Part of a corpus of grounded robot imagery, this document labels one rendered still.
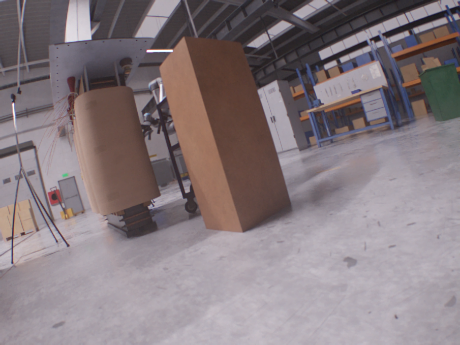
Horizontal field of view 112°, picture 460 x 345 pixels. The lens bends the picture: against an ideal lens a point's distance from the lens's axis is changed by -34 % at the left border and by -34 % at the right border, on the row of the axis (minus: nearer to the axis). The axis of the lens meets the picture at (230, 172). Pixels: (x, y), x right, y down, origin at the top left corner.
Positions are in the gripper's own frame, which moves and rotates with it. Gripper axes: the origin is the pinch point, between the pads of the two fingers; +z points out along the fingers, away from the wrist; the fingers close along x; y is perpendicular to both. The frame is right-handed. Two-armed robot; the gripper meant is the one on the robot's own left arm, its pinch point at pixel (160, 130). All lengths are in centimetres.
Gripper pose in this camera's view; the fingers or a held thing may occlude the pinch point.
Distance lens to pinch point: 225.5
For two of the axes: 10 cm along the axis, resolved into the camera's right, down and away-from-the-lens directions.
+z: -1.1, 9.9, -0.9
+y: -8.0, -1.4, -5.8
